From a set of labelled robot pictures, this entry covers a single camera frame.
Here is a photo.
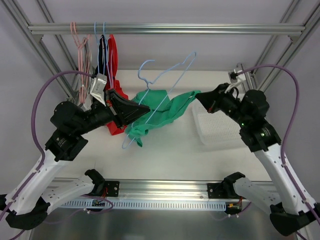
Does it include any blue wire hanger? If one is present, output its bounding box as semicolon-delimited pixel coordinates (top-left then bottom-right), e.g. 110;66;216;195
121;51;201;150

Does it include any green tank top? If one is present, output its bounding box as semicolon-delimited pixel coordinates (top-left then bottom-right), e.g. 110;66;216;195
125;90;200;147

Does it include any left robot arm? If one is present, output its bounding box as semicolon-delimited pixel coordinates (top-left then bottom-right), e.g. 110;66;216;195
0;90;150;231

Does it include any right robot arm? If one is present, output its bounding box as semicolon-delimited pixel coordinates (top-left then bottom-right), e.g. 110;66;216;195
195;83;320;236

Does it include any white tank top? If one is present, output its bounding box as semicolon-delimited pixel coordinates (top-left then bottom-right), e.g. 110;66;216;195
81;34;97;112

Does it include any red tank top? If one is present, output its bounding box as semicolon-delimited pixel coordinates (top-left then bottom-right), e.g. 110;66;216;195
103;34;130;137

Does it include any black tank top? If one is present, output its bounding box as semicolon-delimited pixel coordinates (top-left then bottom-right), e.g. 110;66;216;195
95;35;108;76

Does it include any blue hanger with black top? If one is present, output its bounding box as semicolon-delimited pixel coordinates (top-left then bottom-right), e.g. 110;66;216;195
93;22;101;74

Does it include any blue hanger with red top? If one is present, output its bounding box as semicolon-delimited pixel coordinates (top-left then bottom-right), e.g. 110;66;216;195
106;34;118;89

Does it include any white plastic basket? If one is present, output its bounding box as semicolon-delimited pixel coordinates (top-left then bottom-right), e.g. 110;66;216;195
191;100;245;151

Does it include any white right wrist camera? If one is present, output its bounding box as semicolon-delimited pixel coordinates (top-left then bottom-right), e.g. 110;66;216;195
225;70;247;93

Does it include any pink wire hanger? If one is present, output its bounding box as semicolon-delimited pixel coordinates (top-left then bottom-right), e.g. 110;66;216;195
70;22;91;104

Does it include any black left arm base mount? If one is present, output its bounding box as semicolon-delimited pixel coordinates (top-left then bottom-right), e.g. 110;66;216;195
101;180;120;198

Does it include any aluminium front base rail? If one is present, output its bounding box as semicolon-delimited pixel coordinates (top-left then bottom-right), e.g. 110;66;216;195
106;179;220;201

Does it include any aluminium frame top rail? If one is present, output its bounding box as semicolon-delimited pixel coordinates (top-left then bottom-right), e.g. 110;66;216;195
27;22;306;35

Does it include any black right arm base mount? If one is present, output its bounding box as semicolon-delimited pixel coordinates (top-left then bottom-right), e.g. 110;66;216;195
206;182;228;199

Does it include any white slotted cable duct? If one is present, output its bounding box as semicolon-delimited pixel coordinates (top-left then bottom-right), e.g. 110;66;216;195
62;198;227;212

